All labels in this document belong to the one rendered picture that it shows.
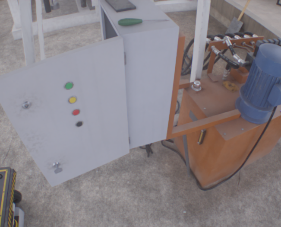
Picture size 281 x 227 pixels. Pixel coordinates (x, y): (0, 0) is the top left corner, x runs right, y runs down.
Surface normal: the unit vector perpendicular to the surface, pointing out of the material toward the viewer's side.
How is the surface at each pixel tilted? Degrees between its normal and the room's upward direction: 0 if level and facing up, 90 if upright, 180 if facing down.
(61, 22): 90
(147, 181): 0
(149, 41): 90
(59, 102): 90
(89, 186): 0
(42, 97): 90
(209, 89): 0
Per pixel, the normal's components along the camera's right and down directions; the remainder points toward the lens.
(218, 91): 0.00, -0.68
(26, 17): 0.32, 0.65
